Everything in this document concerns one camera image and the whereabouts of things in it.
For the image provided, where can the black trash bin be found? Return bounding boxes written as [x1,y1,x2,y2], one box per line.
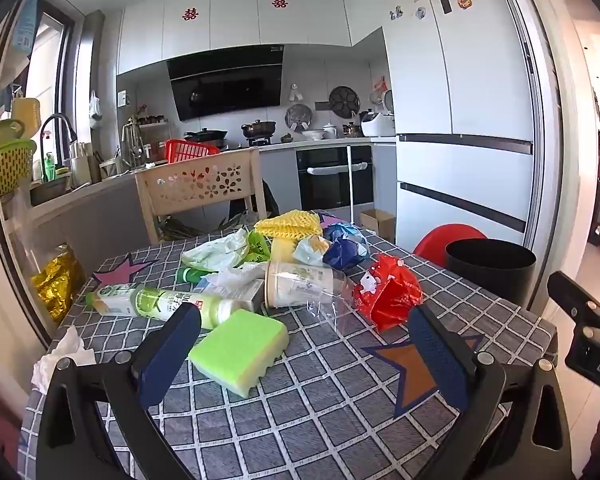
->
[444,238,537,307]

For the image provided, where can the white plastic chair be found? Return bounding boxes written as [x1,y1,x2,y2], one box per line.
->
[134,147,268,243]

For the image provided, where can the small grey carton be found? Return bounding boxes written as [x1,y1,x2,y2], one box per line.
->
[195,277,266,313]

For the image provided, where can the white and green plastic bag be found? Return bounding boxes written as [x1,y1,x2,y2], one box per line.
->
[181,228,251,272]

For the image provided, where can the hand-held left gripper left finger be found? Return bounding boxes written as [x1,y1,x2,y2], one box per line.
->
[37,302,203,480]

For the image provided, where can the yellow plastic basket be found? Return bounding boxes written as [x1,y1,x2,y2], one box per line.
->
[11,97,42,138]

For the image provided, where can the white rice cooker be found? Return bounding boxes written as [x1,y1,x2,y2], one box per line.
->
[361,110,397,138]

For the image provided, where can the black cooking pot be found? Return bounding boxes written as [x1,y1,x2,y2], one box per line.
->
[241,120,277,139]

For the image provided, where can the dark round steamer rack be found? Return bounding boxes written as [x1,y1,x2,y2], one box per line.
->
[328,85,362,113]

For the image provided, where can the green snack packet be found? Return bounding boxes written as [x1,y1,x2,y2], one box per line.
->
[247,230,271,263]

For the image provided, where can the metal utensil rack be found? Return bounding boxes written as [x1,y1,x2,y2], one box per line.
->
[122,117,148,168]

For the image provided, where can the green sponge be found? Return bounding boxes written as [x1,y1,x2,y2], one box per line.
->
[188,308,290,399]

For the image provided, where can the grey checked star tablecloth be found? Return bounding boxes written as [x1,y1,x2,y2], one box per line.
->
[17,210,558,480]

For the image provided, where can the pale blue snack packet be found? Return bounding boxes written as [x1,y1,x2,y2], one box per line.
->
[292,235,331,266]

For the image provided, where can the white wall cabinets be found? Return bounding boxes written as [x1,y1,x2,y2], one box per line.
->
[117,0,386,76]

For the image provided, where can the clear plastic film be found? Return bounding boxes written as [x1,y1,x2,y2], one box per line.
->
[300,285,376,337]

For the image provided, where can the white paper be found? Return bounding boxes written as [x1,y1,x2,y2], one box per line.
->
[202,262,271,291]

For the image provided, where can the red stool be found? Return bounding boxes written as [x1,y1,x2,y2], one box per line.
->
[412,223,488,257]

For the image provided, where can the yellow sponge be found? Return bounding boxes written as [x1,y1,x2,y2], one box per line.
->
[270,237,296,263]

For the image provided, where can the clear plastic cup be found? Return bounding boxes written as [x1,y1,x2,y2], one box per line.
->
[264,260,348,309]

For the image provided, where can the white refrigerator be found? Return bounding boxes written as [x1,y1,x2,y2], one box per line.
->
[380,0,537,256]

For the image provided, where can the yellow foam fruit net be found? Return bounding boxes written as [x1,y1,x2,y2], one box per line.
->
[254,209,323,243]

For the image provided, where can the crumpled white tissue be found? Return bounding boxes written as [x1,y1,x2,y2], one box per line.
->
[32,325,97,393]

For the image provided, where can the cardboard box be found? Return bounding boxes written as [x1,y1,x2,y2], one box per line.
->
[360,208,397,243]

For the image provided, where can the black wok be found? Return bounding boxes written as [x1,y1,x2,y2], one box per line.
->
[184,128,228,144]

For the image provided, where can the black range hood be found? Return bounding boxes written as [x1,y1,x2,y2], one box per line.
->
[166,45,286,122]

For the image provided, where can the gold foil bag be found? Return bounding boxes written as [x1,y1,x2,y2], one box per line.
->
[30,244,86,323]

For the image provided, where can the red plastic basket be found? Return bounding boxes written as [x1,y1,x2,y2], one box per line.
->
[165,139,220,163]

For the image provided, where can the red plastic bag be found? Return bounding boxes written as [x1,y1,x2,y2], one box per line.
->
[352,254,423,332]

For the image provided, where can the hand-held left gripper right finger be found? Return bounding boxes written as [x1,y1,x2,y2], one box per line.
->
[405,304,573,480]

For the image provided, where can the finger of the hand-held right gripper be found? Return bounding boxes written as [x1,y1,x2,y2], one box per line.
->
[547,270,600,322]

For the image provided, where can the white green-label drink bottle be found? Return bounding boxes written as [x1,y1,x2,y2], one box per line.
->
[85,282,246,331]

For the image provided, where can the black garment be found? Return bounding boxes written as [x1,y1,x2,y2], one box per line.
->
[228,180,281,222]

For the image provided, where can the blue plastic bag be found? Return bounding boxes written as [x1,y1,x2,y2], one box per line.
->
[322,222,371,271]

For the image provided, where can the black kitchen faucet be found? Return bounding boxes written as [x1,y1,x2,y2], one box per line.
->
[40,113,78,181]

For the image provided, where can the green plastic basket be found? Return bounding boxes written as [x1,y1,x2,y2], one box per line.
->
[0,139,37,196]

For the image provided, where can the green plastic bottle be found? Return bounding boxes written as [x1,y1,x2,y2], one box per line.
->
[175,266,216,285]

